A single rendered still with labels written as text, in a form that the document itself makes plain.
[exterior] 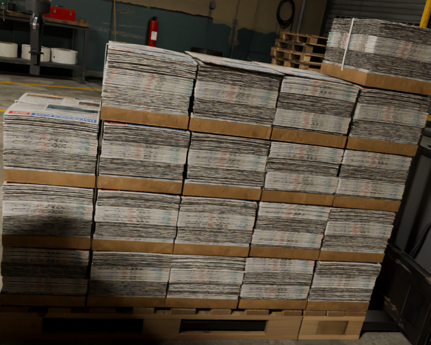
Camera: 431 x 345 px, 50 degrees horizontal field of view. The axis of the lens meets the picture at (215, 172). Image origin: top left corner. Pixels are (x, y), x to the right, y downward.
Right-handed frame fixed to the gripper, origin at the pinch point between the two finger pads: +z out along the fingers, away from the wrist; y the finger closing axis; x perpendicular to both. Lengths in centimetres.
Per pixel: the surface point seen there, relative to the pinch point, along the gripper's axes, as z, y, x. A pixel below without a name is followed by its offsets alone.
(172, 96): 2.2, -16.7, -44.9
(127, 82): -0.4, -16.3, -30.0
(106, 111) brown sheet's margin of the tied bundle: 9.7, -17.4, -24.4
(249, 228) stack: 46, -19, -79
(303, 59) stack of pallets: 4, 544, -326
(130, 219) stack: 46, -19, -36
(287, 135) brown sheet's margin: 10, -19, -87
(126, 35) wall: 17, 687, -52
